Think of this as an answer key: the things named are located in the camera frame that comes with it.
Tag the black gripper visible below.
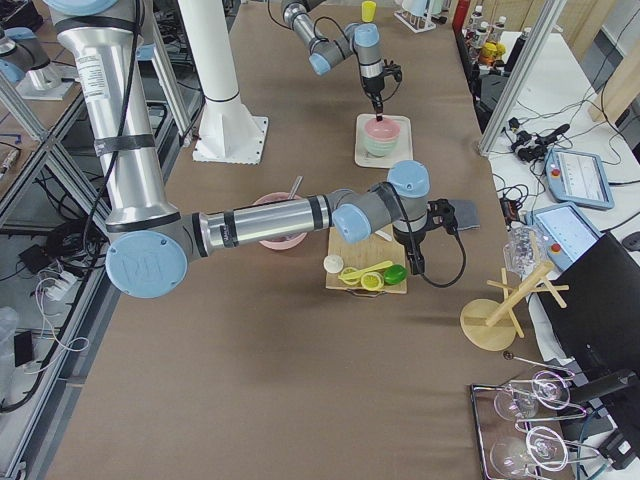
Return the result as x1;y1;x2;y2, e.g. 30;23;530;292
392;222;427;275
361;75;385;120

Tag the small pink bowl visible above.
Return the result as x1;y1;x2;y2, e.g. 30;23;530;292
364;117;400;142

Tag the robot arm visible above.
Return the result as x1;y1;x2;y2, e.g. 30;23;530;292
266;1;402;122
49;1;433;298

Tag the white ceramic spoon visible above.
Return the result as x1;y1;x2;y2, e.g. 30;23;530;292
375;230;393;242

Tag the green bowl stack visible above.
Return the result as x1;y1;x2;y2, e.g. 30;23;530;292
364;136;399;158

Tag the large pink ice bowl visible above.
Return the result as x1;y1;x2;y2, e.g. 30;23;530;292
254;192;307;251

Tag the green lime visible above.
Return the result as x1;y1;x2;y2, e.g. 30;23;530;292
383;264;408;285

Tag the bamboo cutting board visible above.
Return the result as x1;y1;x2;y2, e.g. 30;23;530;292
325;227;408;294

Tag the cream serving tray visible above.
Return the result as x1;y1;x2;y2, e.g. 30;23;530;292
354;114;414;169

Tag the yellow plastic knife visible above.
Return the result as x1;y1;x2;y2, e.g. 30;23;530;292
359;260;393;275

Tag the lemon slice lower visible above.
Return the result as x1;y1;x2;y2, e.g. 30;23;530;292
338;267;362;286

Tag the grey folded cloth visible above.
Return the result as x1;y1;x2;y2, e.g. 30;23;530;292
449;199;480;231

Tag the wooden mug tree stand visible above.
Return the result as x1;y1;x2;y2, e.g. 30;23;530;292
459;234;570;352

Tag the yellow plastic cup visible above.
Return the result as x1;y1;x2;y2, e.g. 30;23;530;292
361;0;377;23

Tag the metal ice scoop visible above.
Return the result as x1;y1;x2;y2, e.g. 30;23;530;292
287;175;304;200

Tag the blue teach pendant near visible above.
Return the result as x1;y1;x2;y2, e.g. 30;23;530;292
526;202;602;271

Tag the blue teach pendant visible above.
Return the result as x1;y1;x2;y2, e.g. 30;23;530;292
545;149;615;210
526;202;602;271

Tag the blue teach pendant far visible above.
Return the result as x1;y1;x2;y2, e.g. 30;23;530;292
545;149;615;210

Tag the wine glass far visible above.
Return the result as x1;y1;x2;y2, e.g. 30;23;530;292
494;370;570;421

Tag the wine glass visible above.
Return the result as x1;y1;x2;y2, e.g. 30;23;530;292
494;370;570;421
489;426;569;479

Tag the black monitor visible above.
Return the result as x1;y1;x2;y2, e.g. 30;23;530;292
549;233;639;401

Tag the wine glass near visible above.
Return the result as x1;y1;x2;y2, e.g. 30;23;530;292
489;426;569;479

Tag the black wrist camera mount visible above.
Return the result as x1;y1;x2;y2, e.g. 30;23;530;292
383;59;403;84

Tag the white wire cup rack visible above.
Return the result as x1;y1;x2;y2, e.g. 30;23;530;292
394;0;447;33

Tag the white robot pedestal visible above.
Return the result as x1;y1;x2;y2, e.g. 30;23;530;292
179;0;268;165

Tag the aluminium frame post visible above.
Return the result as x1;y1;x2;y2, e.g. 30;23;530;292
478;0;567;157

